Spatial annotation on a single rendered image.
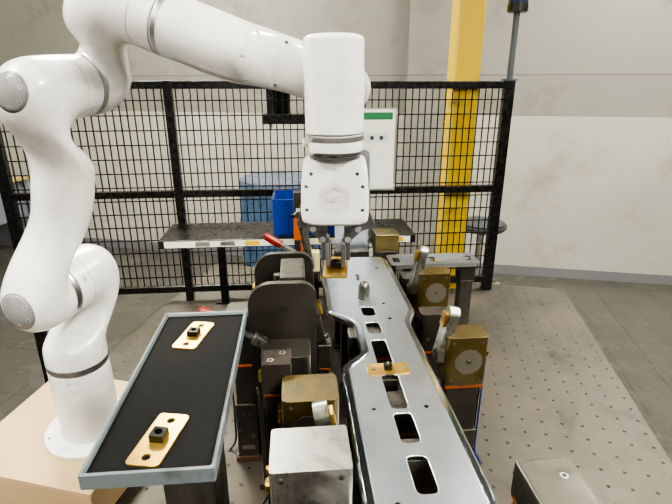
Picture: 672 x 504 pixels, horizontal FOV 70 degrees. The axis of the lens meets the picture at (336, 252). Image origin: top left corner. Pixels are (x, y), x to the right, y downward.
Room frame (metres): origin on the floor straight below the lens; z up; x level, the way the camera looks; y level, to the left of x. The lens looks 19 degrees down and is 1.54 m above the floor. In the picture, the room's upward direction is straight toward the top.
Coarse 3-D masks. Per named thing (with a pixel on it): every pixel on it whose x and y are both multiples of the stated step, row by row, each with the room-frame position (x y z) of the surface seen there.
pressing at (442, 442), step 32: (352, 288) 1.23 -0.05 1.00; (384, 288) 1.23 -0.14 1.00; (352, 320) 1.03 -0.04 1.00; (384, 320) 1.04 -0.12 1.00; (416, 352) 0.89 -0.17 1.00; (352, 384) 0.78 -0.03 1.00; (416, 384) 0.78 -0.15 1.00; (352, 416) 0.68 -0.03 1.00; (384, 416) 0.69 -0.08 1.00; (416, 416) 0.69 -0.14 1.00; (448, 416) 0.69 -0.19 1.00; (384, 448) 0.61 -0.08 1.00; (416, 448) 0.61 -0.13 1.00; (448, 448) 0.61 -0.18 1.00; (384, 480) 0.54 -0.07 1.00; (448, 480) 0.54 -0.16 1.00; (480, 480) 0.55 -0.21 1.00
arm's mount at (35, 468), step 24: (48, 384) 1.04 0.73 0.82; (120, 384) 1.05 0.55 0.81; (24, 408) 0.95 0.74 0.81; (48, 408) 0.96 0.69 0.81; (0, 432) 0.88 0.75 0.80; (24, 432) 0.88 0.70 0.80; (0, 456) 0.81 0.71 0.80; (24, 456) 0.81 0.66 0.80; (48, 456) 0.81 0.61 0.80; (0, 480) 0.76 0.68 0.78; (24, 480) 0.75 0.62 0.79; (48, 480) 0.75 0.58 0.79; (72, 480) 0.76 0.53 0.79
